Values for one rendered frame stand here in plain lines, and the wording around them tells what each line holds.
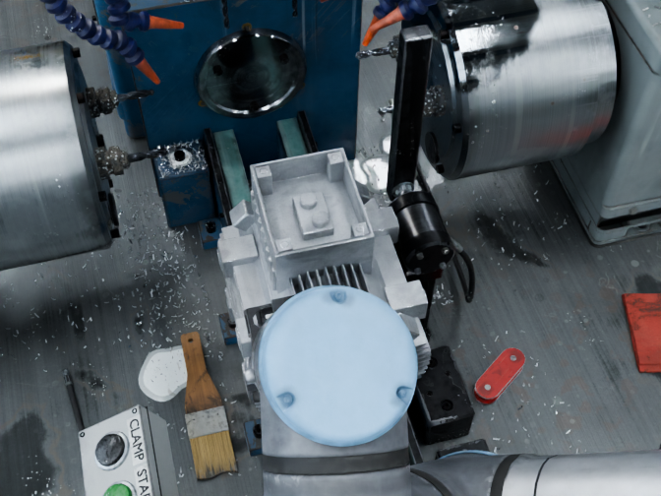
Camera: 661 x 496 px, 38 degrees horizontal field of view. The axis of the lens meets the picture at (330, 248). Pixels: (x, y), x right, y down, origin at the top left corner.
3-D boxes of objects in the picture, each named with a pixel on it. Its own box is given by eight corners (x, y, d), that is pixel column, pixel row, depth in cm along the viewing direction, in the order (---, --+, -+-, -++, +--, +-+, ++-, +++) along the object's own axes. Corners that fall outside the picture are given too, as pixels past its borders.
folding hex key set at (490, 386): (488, 409, 119) (490, 403, 118) (467, 395, 121) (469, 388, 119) (527, 364, 123) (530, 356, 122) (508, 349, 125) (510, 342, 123)
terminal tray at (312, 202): (250, 208, 103) (246, 164, 97) (344, 190, 105) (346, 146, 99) (274, 298, 97) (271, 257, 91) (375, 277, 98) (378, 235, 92)
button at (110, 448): (102, 445, 89) (91, 440, 88) (129, 433, 89) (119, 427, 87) (106, 474, 88) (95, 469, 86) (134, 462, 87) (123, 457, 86)
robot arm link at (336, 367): (265, 464, 52) (258, 281, 53) (253, 444, 64) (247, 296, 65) (432, 453, 53) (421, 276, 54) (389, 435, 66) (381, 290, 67)
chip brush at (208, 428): (170, 339, 125) (169, 336, 124) (208, 331, 126) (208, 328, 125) (197, 482, 113) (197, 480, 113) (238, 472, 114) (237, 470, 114)
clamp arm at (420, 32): (384, 186, 115) (397, 24, 95) (407, 181, 116) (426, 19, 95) (391, 208, 113) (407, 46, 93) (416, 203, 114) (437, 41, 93)
